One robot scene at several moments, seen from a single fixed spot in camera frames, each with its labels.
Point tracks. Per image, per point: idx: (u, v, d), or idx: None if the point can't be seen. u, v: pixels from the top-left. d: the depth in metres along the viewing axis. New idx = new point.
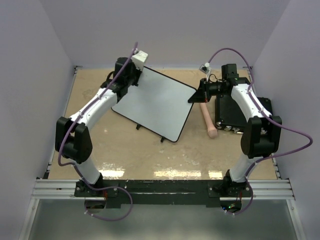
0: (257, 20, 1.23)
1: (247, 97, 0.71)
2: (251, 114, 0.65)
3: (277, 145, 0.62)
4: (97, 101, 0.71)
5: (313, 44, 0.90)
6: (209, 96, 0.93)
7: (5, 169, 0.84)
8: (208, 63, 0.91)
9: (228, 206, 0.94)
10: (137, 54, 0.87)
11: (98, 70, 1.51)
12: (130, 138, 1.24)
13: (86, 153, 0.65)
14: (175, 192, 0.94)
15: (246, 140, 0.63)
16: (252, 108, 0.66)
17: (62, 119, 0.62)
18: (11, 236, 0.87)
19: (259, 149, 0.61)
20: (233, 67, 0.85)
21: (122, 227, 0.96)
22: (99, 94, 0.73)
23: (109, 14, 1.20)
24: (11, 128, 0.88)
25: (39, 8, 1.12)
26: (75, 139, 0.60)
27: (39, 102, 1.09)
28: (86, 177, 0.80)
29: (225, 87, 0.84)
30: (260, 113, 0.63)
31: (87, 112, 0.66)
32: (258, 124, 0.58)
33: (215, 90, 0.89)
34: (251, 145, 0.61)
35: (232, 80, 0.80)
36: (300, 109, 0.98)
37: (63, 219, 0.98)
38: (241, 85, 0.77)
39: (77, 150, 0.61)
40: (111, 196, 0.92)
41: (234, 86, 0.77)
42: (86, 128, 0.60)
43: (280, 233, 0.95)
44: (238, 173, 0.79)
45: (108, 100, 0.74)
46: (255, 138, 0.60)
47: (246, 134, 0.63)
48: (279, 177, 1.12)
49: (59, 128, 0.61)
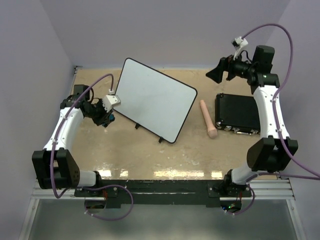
0: (257, 20, 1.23)
1: (269, 106, 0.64)
2: (267, 131, 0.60)
3: (284, 166, 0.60)
4: (64, 122, 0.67)
5: (313, 44, 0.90)
6: (232, 74, 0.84)
7: (6, 169, 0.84)
8: (241, 38, 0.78)
9: (228, 206, 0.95)
10: (111, 95, 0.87)
11: (98, 70, 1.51)
12: (130, 138, 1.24)
13: (75, 176, 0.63)
14: (175, 192, 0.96)
15: (253, 155, 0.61)
16: (270, 124, 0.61)
17: (37, 153, 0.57)
18: (11, 236, 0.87)
19: (263, 165, 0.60)
20: (266, 57, 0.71)
21: (121, 227, 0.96)
22: (64, 115, 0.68)
23: (109, 13, 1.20)
24: (11, 128, 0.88)
25: (39, 8, 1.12)
26: (60, 166, 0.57)
27: (38, 101, 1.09)
28: (86, 184, 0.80)
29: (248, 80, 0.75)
30: (276, 133, 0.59)
31: (61, 136, 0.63)
32: (270, 147, 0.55)
33: (239, 71, 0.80)
34: (257, 163, 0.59)
35: (259, 77, 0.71)
36: (300, 109, 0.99)
37: (63, 218, 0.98)
38: (268, 88, 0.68)
39: (66, 178, 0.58)
40: (111, 196, 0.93)
41: (260, 86, 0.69)
42: (67, 152, 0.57)
43: (280, 232, 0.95)
44: (239, 176, 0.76)
45: (76, 118, 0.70)
46: (263, 158, 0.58)
47: (255, 150, 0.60)
48: (279, 177, 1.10)
49: (39, 163, 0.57)
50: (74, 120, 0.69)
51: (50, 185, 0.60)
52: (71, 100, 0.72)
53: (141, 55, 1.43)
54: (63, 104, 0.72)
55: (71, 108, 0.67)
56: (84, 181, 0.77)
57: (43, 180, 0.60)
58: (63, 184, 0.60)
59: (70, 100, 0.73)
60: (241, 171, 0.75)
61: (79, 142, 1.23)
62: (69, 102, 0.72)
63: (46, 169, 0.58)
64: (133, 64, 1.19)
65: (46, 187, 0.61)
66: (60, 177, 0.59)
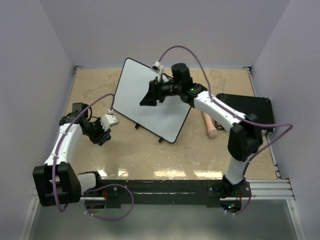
0: (257, 20, 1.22)
1: (213, 105, 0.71)
2: (229, 121, 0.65)
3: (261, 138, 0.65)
4: (64, 137, 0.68)
5: (313, 43, 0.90)
6: (163, 95, 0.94)
7: (5, 169, 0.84)
8: (158, 62, 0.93)
9: (228, 206, 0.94)
10: (110, 114, 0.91)
11: (98, 70, 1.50)
12: (130, 138, 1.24)
13: (77, 191, 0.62)
14: (175, 192, 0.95)
15: (235, 148, 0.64)
16: (226, 115, 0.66)
17: (38, 169, 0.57)
18: (11, 236, 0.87)
19: (249, 149, 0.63)
20: (185, 73, 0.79)
21: (121, 227, 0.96)
22: (64, 131, 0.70)
23: (108, 13, 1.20)
24: (11, 128, 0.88)
25: (38, 8, 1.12)
26: (62, 182, 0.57)
27: (38, 101, 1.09)
28: (87, 187, 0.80)
29: (182, 97, 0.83)
30: (236, 118, 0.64)
31: (61, 150, 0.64)
32: (240, 131, 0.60)
33: (167, 90, 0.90)
34: (243, 151, 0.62)
35: (190, 93, 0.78)
36: (300, 109, 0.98)
37: (63, 219, 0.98)
38: (201, 95, 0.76)
39: (69, 192, 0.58)
40: (111, 196, 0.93)
41: (195, 98, 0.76)
42: (68, 166, 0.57)
43: (280, 232, 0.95)
44: (234, 176, 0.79)
45: (75, 133, 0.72)
46: (244, 144, 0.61)
47: (233, 144, 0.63)
48: (279, 177, 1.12)
49: (41, 179, 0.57)
50: (73, 135, 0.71)
51: (52, 201, 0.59)
52: (70, 116, 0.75)
53: (141, 55, 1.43)
54: (62, 121, 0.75)
55: (71, 123, 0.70)
56: (85, 186, 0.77)
57: (45, 197, 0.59)
58: (66, 199, 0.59)
59: (69, 117, 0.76)
60: (234, 169, 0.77)
61: (79, 142, 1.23)
62: (68, 118, 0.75)
63: (47, 184, 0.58)
64: (135, 64, 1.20)
65: (48, 204, 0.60)
66: (62, 191, 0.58)
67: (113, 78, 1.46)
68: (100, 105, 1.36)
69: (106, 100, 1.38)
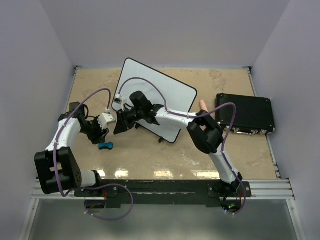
0: (257, 20, 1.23)
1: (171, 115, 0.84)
2: (185, 123, 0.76)
3: (219, 127, 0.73)
4: (63, 129, 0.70)
5: (313, 43, 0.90)
6: (130, 122, 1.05)
7: (5, 169, 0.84)
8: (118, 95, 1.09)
9: (228, 206, 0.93)
10: (107, 113, 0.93)
11: (97, 70, 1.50)
12: (129, 138, 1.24)
13: (78, 177, 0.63)
14: (176, 192, 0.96)
15: (200, 145, 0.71)
16: (182, 119, 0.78)
17: (39, 154, 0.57)
18: (11, 236, 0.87)
19: (212, 140, 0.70)
20: (143, 99, 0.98)
21: (121, 227, 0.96)
22: (63, 124, 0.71)
23: (109, 13, 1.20)
24: (11, 128, 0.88)
25: (38, 8, 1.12)
26: (63, 165, 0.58)
27: (38, 100, 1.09)
28: (87, 184, 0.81)
29: (148, 119, 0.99)
30: (190, 118, 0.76)
31: (61, 138, 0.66)
32: (193, 125, 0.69)
33: (132, 116, 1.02)
34: (206, 143, 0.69)
35: (152, 115, 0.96)
36: (300, 109, 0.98)
37: (63, 218, 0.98)
38: (159, 112, 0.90)
39: (70, 176, 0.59)
40: (111, 196, 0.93)
41: (156, 116, 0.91)
42: (68, 150, 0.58)
43: (280, 232, 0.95)
44: (226, 172, 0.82)
45: (74, 125, 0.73)
46: (203, 135, 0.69)
47: (196, 141, 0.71)
48: (279, 177, 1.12)
49: (42, 164, 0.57)
50: (72, 128, 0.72)
51: (54, 188, 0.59)
52: (68, 113, 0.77)
53: (141, 55, 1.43)
54: (61, 117, 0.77)
55: (70, 116, 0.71)
56: (85, 182, 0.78)
57: (46, 184, 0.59)
58: (68, 185, 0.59)
59: (68, 113, 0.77)
60: (220, 166, 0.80)
61: (79, 142, 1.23)
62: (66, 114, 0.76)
63: (48, 170, 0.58)
64: (137, 64, 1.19)
65: (50, 191, 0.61)
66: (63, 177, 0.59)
67: (113, 78, 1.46)
68: (100, 105, 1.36)
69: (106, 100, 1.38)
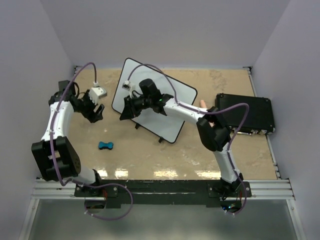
0: (257, 20, 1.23)
1: (180, 108, 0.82)
2: (195, 117, 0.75)
3: (227, 126, 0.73)
4: (56, 115, 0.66)
5: (313, 43, 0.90)
6: (136, 109, 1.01)
7: (6, 169, 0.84)
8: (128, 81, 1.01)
9: (228, 206, 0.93)
10: (96, 87, 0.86)
11: (97, 70, 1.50)
12: (129, 138, 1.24)
13: (77, 164, 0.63)
14: (175, 192, 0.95)
15: (207, 141, 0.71)
16: (191, 113, 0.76)
17: (36, 145, 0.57)
18: (11, 237, 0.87)
19: (219, 138, 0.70)
20: (152, 87, 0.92)
21: (121, 227, 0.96)
22: (55, 108, 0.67)
23: (109, 13, 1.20)
24: (11, 128, 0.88)
25: (39, 8, 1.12)
26: (62, 154, 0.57)
27: (38, 100, 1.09)
28: (85, 180, 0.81)
29: (155, 108, 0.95)
30: (200, 113, 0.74)
31: (56, 126, 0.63)
32: (204, 121, 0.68)
33: (140, 104, 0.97)
34: (214, 141, 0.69)
35: (160, 104, 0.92)
36: (300, 109, 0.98)
37: (63, 218, 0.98)
38: (169, 102, 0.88)
39: (70, 164, 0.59)
40: (111, 196, 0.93)
41: (165, 106, 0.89)
42: (65, 138, 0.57)
43: (280, 232, 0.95)
44: (227, 172, 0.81)
45: (67, 110, 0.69)
46: (212, 133, 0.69)
47: (204, 137, 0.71)
48: (279, 177, 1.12)
49: (40, 154, 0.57)
50: (66, 112, 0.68)
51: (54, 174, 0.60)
52: (59, 94, 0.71)
53: (141, 55, 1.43)
54: (52, 99, 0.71)
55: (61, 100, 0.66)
56: (83, 178, 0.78)
57: (46, 171, 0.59)
58: (68, 171, 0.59)
59: (58, 95, 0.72)
60: (222, 165, 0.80)
61: (79, 142, 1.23)
62: (57, 97, 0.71)
63: (47, 159, 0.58)
64: (135, 64, 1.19)
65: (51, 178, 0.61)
66: (62, 164, 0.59)
67: (113, 78, 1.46)
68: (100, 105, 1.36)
69: (106, 100, 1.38)
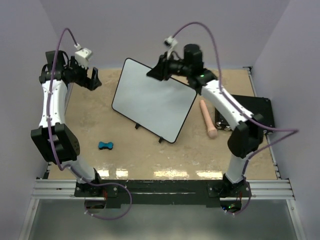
0: (256, 20, 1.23)
1: (221, 97, 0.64)
2: (234, 118, 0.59)
3: (261, 138, 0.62)
4: (51, 97, 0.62)
5: (313, 43, 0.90)
6: (168, 74, 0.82)
7: (5, 169, 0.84)
8: (171, 38, 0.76)
9: (228, 206, 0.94)
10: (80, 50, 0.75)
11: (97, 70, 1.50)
12: (129, 138, 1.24)
13: (76, 146, 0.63)
14: (176, 192, 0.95)
15: (235, 144, 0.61)
16: (233, 111, 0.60)
17: (34, 132, 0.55)
18: (11, 237, 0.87)
19: (248, 147, 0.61)
20: (199, 56, 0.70)
21: (121, 227, 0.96)
22: (48, 90, 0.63)
23: (108, 13, 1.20)
24: (11, 128, 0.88)
25: (38, 9, 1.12)
26: (61, 139, 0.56)
27: (38, 100, 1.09)
28: (84, 175, 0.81)
29: (190, 82, 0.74)
30: (243, 116, 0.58)
31: (52, 111, 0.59)
32: (245, 129, 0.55)
33: (175, 68, 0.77)
34: (242, 149, 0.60)
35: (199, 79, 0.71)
36: (300, 109, 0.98)
37: (63, 218, 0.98)
38: (212, 82, 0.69)
39: (69, 148, 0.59)
40: (111, 196, 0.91)
41: (204, 85, 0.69)
42: (64, 124, 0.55)
43: (279, 232, 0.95)
44: (234, 174, 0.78)
45: (61, 91, 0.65)
46: (245, 141, 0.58)
47: (234, 139, 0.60)
48: (279, 177, 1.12)
49: (39, 140, 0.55)
50: (60, 93, 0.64)
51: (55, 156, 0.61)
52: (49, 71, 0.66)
53: (141, 55, 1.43)
54: (42, 77, 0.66)
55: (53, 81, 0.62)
56: (82, 173, 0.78)
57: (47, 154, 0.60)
58: (67, 153, 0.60)
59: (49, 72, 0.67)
60: (233, 168, 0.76)
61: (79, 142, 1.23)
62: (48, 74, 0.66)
63: (47, 143, 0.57)
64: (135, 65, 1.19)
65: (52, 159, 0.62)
66: (61, 147, 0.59)
67: (113, 78, 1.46)
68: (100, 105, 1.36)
69: (107, 100, 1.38)
